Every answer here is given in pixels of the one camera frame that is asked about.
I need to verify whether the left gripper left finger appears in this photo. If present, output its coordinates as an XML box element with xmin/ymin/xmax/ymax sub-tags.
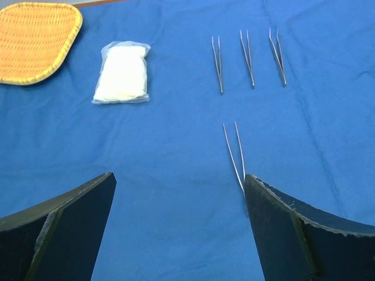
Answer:
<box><xmin>1</xmin><ymin>173</ymin><xmax>117</xmax><ymax>280</ymax></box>

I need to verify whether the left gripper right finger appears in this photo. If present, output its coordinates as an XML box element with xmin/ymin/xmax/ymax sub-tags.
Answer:
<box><xmin>243</xmin><ymin>174</ymin><xmax>374</xmax><ymax>280</ymax></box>

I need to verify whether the blue surgical drape cloth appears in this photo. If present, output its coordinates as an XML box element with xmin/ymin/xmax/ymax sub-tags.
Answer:
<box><xmin>1</xmin><ymin>1</ymin><xmax>374</xmax><ymax>280</ymax></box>

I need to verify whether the white gauze pad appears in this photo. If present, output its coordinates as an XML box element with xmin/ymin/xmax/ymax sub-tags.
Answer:
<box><xmin>91</xmin><ymin>41</ymin><xmax>151</xmax><ymax>105</ymax></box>

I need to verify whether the orange square woven mat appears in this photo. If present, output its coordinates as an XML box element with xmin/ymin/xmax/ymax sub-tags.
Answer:
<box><xmin>1</xmin><ymin>2</ymin><xmax>83</xmax><ymax>85</ymax></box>

